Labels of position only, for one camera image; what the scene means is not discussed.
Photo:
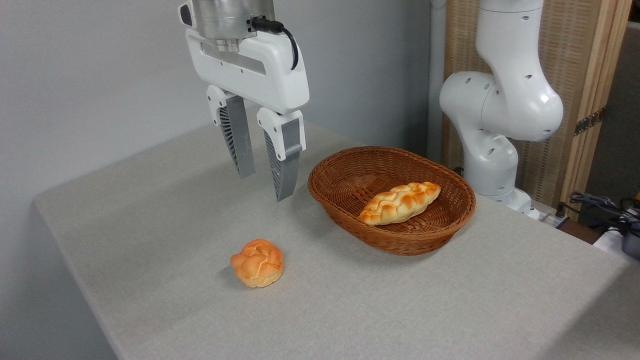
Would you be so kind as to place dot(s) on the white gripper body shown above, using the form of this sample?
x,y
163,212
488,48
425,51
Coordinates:
x,y
260,75

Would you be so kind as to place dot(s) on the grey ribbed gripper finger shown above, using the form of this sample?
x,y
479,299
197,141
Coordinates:
x,y
287,170
239,140

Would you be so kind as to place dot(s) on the long braided bread loaf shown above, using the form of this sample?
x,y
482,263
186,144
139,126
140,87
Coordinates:
x,y
400,202

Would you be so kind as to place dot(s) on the round orange bread bun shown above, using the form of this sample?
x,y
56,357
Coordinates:
x,y
257,264

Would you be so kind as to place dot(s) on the brown wicker basket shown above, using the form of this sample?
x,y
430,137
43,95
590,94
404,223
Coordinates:
x,y
345,175

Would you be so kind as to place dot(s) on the white power strip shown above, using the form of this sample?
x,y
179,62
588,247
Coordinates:
x,y
545,216

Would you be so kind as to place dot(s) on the metal screen hinge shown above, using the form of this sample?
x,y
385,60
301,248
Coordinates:
x,y
590,121

